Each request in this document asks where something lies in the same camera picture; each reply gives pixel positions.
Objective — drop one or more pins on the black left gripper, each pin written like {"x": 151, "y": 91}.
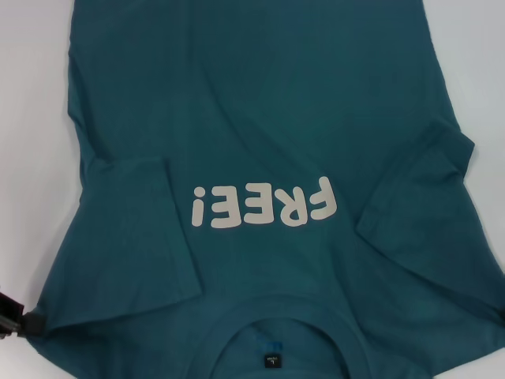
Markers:
{"x": 10, "y": 314}

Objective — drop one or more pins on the teal t-shirt with FREE print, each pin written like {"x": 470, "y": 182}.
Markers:
{"x": 276, "y": 118}

